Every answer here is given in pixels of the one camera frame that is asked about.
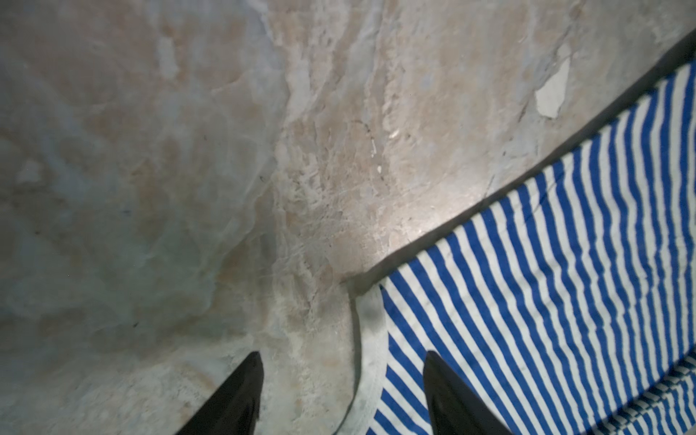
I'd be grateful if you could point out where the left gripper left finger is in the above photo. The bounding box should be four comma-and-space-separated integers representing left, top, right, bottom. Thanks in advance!
176, 351, 265, 435

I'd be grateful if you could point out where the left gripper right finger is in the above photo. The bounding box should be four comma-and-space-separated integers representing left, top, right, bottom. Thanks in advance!
423, 351, 511, 435

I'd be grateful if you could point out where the navy white striped tank top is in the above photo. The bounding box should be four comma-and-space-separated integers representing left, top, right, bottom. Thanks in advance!
339, 63, 695, 434

